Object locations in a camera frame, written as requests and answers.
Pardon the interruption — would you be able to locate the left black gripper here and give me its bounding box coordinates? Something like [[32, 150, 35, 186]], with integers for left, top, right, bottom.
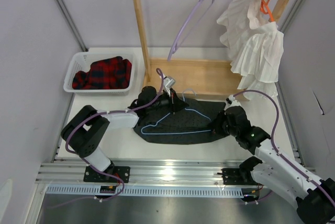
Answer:
[[147, 88, 188, 114]]

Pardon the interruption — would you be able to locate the dark grey dotted skirt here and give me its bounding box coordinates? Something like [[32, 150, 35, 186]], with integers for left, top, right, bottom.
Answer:
[[133, 98, 225, 145]]

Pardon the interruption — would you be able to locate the light blue wire hanger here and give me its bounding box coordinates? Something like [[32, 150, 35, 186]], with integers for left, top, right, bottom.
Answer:
[[140, 89, 213, 136]]

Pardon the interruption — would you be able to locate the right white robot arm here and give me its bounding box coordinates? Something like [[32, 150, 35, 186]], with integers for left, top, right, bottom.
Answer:
[[210, 106, 334, 223]]

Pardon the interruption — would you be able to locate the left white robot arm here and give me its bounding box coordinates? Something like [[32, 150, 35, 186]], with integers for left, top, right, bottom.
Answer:
[[61, 86, 188, 182]]

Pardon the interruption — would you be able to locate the purple plastic hanger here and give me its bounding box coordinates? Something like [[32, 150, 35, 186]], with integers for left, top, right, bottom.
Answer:
[[167, 0, 215, 61]]

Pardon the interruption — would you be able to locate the orange plastic hanger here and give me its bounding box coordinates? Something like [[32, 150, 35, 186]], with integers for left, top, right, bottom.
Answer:
[[258, 0, 282, 23]]

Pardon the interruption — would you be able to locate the wooden clothes rack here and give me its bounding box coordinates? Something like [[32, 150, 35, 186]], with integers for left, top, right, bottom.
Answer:
[[133, 0, 289, 99]]

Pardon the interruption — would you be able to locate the red plaid garment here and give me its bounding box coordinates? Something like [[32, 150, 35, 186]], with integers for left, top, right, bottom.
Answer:
[[71, 56, 132, 90]]

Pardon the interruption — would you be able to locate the white ruffled garment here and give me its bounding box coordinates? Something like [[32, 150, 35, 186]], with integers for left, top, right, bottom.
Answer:
[[217, 0, 284, 97]]

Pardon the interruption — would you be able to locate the white plastic basket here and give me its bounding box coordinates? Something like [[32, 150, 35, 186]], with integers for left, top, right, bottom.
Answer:
[[63, 51, 137, 95]]

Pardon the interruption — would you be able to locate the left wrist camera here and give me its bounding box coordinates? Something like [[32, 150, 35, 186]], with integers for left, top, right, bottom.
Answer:
[[163, 75, 175, 97]]

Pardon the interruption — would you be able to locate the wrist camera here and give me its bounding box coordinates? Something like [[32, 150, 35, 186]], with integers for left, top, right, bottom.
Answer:
[[225, 95, 241, 110], [163, 75, 175, 97]]

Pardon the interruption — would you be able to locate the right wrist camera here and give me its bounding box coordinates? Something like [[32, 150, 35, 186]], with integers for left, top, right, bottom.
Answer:
[[225, 95, 241, 110]]

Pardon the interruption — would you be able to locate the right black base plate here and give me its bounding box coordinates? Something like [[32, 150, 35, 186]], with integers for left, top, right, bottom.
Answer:
[[217, 168, 257, 185]]

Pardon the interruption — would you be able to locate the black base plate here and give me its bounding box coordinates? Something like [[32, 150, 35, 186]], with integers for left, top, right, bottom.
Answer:
[[217, 168, 257, 185], [83, 164, 130, 183]]

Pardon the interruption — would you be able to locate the aluminium mounting rail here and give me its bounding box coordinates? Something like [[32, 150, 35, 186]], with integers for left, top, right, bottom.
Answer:
[[35, 159, 241, 187]]

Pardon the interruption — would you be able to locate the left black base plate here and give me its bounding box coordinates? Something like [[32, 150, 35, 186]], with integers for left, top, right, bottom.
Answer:
[[83, 164, 130, 183]]

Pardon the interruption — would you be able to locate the white slotted cable duct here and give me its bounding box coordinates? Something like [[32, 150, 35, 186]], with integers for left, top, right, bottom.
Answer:
[[46, 184, 244, 198]]

